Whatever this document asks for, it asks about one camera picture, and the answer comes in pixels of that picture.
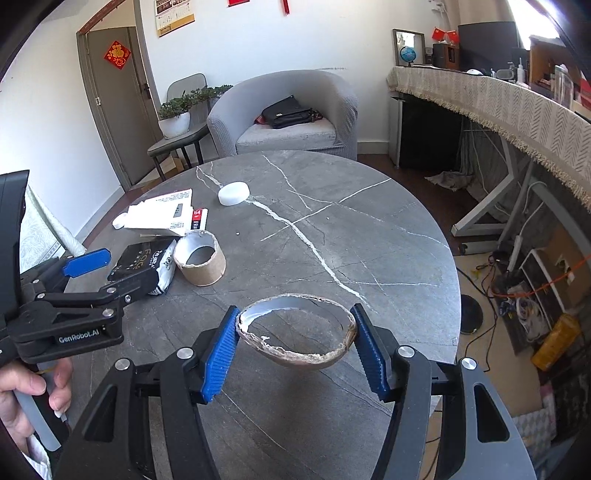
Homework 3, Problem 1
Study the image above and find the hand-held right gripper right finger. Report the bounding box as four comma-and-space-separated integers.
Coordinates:
349, 303, 539, 480

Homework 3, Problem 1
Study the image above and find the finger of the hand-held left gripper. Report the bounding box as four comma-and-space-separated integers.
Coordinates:
46, 272, 153, 308
28, 248, 112, 291

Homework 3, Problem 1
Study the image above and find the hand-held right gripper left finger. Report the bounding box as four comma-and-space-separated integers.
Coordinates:
67, 305, 241, 480

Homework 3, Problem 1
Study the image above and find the black foil packet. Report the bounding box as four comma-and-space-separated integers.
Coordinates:
107, 237, 178, 296

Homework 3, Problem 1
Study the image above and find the cardboard tape core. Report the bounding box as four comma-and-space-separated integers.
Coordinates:
173, 231, 227, 287
235, 294, 358, 367

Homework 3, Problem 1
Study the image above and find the torn white cardboard box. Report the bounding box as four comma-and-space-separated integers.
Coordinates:
124, 188, 195, 232

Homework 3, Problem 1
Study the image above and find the white round lid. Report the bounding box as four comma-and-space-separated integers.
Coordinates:
218, 182, 251, 207

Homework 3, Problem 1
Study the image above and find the person's left hand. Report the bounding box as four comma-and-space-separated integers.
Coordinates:
0, 357, 75, 450

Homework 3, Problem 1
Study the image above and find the pale green patterned tablecloth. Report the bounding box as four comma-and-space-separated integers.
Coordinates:
18, 185, 86, 273

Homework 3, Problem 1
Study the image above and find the black round floor disc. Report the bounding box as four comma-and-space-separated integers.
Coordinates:
461, 295, 484, 334

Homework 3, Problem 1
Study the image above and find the grey door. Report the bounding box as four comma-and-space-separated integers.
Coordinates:
76, 18, 164, 190

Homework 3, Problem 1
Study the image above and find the potted plant white pot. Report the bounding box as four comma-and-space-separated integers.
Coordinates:
158, 84, 234, 138

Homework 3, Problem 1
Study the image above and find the yellow box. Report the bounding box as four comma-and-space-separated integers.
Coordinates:
531, 314, 581, 370

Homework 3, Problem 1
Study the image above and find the grey floor cloth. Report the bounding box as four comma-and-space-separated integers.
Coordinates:
425, 171, 476, 192

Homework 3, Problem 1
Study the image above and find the grey dining chair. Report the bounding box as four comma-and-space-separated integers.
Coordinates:
148, 72, 213, 181

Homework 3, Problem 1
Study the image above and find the red diamond door decoration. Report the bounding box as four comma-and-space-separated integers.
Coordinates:
104, 41, 132, 70

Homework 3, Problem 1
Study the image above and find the black cabinet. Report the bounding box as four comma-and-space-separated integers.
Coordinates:
390, 92, 465, 169

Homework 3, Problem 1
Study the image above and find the black bag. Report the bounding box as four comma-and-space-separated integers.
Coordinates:
261, 95, 319, 129

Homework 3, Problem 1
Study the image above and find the grey armchair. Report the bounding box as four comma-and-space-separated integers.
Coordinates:
207, 69, 359, 160

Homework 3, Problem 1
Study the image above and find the beige fringed desk cloth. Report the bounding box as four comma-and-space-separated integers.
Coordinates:
385, 66, 591, 208

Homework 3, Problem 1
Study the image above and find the brown wooden box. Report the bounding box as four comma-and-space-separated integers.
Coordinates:
433, 42, 461, 70

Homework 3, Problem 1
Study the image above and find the framed picture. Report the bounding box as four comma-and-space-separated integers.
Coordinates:
392, 28, 426, 68

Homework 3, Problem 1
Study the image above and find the black monitor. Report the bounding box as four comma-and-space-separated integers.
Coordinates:
457, 21, 527, 72

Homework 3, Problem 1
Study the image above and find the brown wooden shelf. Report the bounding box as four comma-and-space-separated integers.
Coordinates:
529, 34, 591, 112

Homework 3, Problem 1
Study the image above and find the orange cable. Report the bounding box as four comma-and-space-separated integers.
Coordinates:
489, 258, 591, 298

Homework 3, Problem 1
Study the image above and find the white wire rack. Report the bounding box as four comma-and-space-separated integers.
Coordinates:
508, 249, 591, 342

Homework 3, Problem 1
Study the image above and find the white desk frame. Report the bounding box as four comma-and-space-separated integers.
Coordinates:
452, 134, 550, 238

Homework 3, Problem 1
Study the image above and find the wall calendar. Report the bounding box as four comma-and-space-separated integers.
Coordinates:
154, 0, 196, 38

